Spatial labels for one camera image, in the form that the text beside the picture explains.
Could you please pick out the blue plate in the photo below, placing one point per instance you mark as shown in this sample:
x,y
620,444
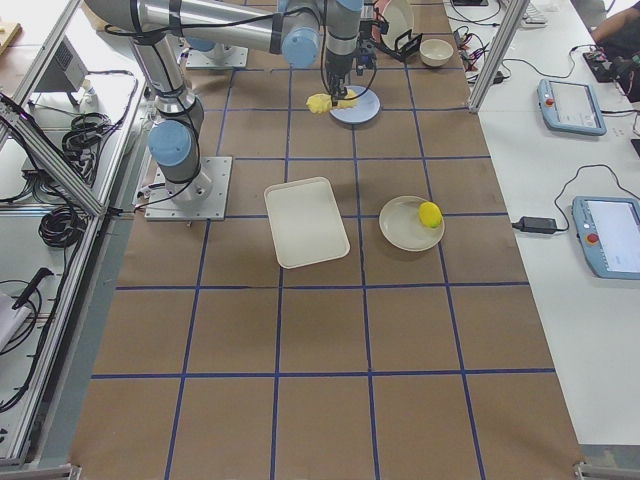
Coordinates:
x,y
367,107

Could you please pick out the black plate rack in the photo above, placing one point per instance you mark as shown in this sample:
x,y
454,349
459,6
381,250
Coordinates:
x,y
402,47

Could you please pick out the white plate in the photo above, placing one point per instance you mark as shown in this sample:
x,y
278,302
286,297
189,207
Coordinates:
x,y
399,15

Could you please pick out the pink plate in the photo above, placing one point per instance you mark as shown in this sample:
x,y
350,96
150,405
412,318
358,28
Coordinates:
x,y
380,5

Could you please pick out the beige bowl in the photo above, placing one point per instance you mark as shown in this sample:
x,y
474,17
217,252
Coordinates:
x,y
435,53

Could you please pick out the white rectangular tray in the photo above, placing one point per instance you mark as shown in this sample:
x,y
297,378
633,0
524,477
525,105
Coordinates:
x,y
305,223

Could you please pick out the white oval dish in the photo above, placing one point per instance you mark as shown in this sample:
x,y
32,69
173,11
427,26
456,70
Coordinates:
x,y
400,225

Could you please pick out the yellow lemon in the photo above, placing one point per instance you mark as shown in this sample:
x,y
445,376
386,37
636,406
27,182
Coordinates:
x,y
430,214

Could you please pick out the far teach pendant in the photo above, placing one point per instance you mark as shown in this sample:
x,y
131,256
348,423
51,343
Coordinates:
x,y
570,107

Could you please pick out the teach pendant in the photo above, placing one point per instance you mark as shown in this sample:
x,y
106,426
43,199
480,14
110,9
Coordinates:
x,y
608,232
570,107

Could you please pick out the black power adapter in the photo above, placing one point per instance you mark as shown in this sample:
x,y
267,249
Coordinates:
x,y
542,225

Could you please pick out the near teach pendant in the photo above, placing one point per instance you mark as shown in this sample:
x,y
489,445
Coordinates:
x,y
608,232

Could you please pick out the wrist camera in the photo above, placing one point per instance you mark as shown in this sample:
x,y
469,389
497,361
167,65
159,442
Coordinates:
x,y
376,28

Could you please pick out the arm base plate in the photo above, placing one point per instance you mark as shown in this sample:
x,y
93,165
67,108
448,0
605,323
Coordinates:
x,y
221,57
205,198

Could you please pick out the aluminium frame post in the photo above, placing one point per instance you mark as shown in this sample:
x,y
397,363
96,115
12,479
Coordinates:
x,y
498,48

